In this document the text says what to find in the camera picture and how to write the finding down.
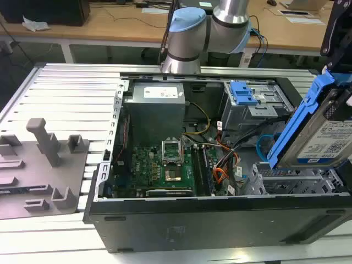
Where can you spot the hard disk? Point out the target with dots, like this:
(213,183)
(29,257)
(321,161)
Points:
(316,137)

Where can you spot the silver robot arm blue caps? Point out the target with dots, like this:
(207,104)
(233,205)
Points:
(189,35)

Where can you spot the metal disk bay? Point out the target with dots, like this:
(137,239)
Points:
(291,181)

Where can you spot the black RAM slot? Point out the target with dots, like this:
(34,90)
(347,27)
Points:
(196,170)
(200,170)
(204,169)
(208,167)

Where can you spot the blue drive cage latch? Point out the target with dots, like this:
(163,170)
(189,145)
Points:
(243,93)

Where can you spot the metal optical drive cage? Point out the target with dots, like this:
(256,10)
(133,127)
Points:
(242,115)

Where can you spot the socket locking lever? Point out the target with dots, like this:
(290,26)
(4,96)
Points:
(183,149)

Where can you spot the grey power supply unit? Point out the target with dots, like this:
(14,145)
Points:
(154,112)

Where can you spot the CPU socket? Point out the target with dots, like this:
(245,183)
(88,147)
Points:
(173,176)

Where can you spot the wooden desk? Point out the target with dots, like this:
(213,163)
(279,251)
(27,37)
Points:
(115,27)

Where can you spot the green motherboard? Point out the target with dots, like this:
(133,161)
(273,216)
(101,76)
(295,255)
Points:
(148,167)

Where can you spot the black PC case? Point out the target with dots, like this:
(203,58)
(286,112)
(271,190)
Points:
(192,222)

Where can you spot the black box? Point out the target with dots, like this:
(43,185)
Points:
(46,11)

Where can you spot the crumpled white paper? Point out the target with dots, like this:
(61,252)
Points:
(34,24)

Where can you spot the grey parts rack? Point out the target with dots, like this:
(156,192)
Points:
(41,170)

